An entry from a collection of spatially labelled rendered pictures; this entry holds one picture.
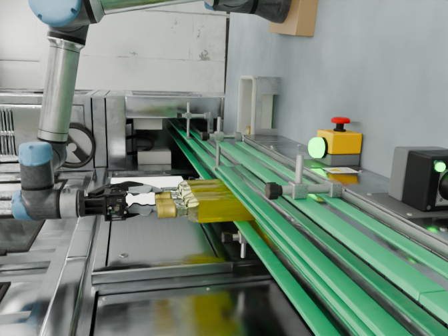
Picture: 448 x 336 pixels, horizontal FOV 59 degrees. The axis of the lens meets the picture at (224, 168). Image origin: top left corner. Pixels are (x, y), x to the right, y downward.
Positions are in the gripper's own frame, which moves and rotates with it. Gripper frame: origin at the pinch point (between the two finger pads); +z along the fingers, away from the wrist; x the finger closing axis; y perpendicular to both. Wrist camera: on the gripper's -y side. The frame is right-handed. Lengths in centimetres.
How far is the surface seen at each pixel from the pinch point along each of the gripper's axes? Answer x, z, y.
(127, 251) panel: -12.8, -8.4, 4.8
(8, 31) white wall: 84, -139, -418
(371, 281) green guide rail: 5, 24, 62
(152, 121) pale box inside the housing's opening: 11, 5, -108
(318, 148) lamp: 18.5, 30.7, 31.5
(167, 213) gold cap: -0.1, 1.4, 13.0
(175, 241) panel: -12.8, 4.6, 0.6
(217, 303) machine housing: -16.9, 11.0, 27.8
